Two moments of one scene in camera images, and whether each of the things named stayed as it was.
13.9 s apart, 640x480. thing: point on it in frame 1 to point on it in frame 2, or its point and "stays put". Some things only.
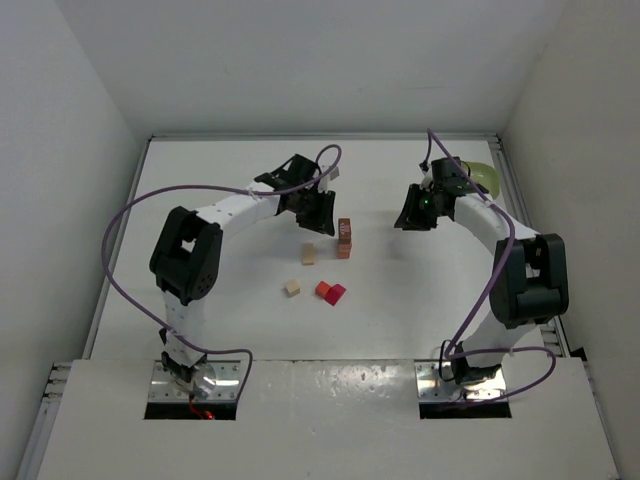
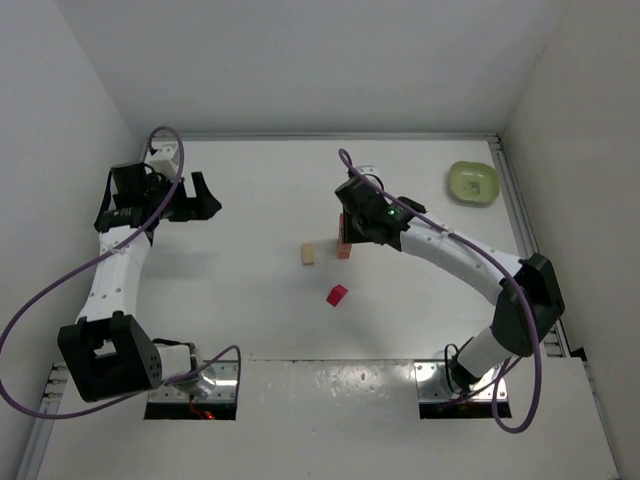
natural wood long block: (308, 253) stays put
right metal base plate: (432, 388) stays put
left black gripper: (310, 206) to (185, 198)
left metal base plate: (164, 389) stays put
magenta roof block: (334, 294) stays put
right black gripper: (418, 206) to (353, 233)
